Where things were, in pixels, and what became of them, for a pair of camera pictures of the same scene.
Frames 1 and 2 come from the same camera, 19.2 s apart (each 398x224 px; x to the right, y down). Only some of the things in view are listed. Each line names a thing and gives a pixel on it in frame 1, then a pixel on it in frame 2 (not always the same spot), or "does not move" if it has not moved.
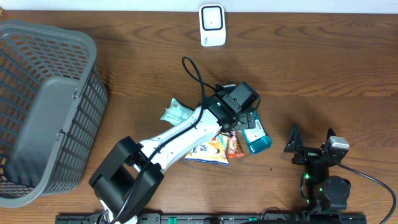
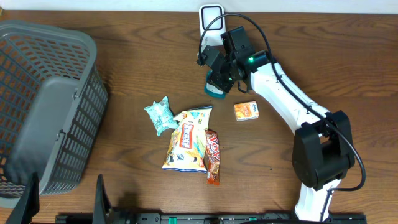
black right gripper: x=308 y=154 to x=215 y=79
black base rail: x=92 y=218 does not move
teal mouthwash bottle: x=257 y=138 to x=211 y=89
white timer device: x=212 y=25 does not move
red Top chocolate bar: x=234 y=148 to x=212 y=148
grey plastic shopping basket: x=53 y=99 does not move
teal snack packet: x=176 y=112 to x=162 y=116
